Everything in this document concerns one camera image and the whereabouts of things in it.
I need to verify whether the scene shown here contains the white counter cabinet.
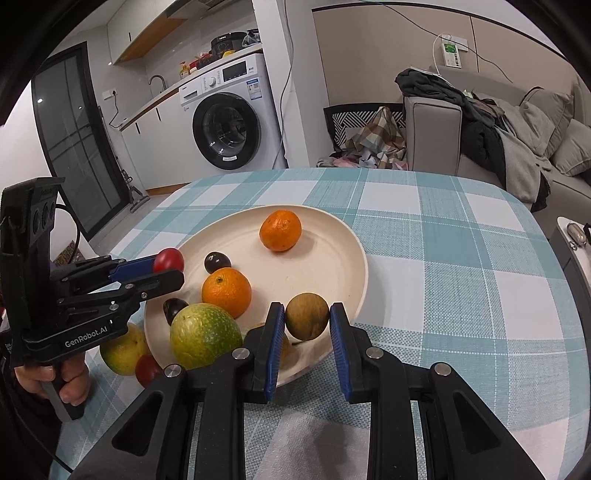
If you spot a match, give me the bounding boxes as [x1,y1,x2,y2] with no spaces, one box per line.
[119,88,199,195]

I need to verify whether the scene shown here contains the dark clothes pile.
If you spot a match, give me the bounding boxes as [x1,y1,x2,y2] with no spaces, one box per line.
[396,68,552,213]

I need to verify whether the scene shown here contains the white power strip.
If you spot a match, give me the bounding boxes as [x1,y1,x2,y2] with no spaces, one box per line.
[440,37,462,68]

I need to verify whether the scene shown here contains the grey pillow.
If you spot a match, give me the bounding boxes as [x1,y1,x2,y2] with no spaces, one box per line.
[549,119,591,177]
[519,87,575,158]

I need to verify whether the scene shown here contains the black chair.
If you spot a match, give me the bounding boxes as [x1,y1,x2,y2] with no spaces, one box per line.
[324,102,407,158]

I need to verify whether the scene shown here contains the brown patterned box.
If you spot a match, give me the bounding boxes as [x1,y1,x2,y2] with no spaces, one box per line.
[54,240,77,268]

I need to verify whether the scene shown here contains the teal checked tablecloth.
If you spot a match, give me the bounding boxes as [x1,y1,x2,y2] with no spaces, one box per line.
[48,167,589,480]

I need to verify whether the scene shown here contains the dark purple cherry tomato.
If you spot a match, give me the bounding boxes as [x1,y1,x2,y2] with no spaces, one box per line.
[204,251,232,274]
[163,298,190,326]

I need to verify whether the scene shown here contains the small tangerine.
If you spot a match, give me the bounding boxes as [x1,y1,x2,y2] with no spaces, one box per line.
[259,209,303,253]

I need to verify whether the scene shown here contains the white wall cabinet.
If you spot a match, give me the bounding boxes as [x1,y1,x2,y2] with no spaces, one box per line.
[111,0,213,65]

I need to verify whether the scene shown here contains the black rice cooker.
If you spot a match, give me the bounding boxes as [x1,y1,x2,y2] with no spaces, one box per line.
[211,31,247,54]

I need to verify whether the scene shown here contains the grey sofa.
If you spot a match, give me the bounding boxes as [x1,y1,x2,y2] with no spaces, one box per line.
[403,65,591,208]

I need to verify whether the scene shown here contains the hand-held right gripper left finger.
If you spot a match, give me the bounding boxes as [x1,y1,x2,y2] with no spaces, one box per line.
[69,302,286,480]

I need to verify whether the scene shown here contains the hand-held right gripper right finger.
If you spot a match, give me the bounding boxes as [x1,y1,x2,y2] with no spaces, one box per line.
[329,302,548,480]

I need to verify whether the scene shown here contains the yellow passion fruit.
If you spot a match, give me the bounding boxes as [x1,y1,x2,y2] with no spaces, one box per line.
[100,322,149,376]

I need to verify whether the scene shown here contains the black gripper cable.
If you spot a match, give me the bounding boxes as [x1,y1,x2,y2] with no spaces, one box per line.
[54,205,81,259]

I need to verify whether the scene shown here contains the black wall cable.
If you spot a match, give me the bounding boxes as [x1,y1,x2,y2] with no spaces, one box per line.
[392,0,532,88]

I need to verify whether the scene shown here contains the white side table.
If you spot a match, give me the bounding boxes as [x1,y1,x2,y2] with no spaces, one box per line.
[549,216,591,324]

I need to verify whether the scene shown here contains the person's left forearm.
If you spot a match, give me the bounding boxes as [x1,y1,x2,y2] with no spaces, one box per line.
[0,369,63,480]

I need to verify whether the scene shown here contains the person's left hand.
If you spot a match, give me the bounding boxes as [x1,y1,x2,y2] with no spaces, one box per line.
[14,356,91,405]

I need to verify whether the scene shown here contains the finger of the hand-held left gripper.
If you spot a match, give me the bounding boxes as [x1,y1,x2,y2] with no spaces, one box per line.
[48,256,160,297]
[58,270,185,324]

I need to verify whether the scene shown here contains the large orange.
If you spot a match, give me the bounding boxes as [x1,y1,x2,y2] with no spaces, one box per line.
[201,268,253,319]

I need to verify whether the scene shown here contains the brown longan fruit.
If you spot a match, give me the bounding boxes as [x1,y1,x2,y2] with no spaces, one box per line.
[249,322,293,360]
[285,292,331,341]

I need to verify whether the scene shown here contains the white washing machine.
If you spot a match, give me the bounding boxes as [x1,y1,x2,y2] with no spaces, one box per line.
[178,53,288,171]

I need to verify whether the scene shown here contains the cream round plate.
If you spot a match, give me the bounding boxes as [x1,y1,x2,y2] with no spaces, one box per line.
[144,204,369,387]

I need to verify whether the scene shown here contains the grey blanket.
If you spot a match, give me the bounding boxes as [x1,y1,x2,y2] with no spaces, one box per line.
[475,92,555,185]

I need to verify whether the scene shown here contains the white cable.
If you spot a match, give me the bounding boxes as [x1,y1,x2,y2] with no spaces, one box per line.
[431,33,448,75]

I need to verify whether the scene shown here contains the black glass door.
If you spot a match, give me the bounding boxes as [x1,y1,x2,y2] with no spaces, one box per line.
[31,41,127,236]

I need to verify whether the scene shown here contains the plaid cloth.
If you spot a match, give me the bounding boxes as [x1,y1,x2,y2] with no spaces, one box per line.
[344,106,407,169]

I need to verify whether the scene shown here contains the clothes heap on floor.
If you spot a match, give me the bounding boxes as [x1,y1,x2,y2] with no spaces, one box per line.
[316,154,409,171]

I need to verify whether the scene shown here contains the floor brush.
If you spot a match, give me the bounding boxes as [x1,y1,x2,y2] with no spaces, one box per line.
[121,168,149,213]

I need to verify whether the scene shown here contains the green passion fruit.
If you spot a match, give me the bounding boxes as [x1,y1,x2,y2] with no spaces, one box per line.
[170,303,243,370]

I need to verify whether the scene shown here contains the red cherry tomato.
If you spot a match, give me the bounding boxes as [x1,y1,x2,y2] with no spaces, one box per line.
[153,248,185,274]
[135,353,163,388]

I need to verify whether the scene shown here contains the black white patterned cushion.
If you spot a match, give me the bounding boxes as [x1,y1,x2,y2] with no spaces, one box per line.
[333,111,379,148]

